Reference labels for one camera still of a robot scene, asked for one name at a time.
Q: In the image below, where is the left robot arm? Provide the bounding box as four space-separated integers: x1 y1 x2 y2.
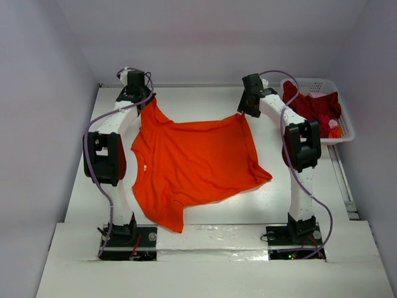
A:
83 67 155 246

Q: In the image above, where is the dark red t-shirt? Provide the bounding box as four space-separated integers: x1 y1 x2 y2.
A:
288 92 342 138

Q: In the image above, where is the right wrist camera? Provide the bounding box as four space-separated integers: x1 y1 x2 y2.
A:
261 78 269 89

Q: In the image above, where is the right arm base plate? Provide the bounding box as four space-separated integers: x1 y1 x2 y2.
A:
261 225 326 261

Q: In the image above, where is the orange t-shirt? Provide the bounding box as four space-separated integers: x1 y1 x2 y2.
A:
131 101 272 233

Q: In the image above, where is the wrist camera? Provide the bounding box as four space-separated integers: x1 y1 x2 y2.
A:
261 78 269 89
116 66 132 87

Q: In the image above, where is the white plastic laundry basket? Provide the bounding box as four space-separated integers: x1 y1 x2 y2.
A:
280 78 354 145

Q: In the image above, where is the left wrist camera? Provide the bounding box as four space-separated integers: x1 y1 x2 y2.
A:
116 66 132 87

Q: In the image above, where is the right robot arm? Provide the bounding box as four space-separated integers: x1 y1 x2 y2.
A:
238 73 321 246

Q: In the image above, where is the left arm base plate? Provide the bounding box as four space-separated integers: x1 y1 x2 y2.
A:
99 225 158 261

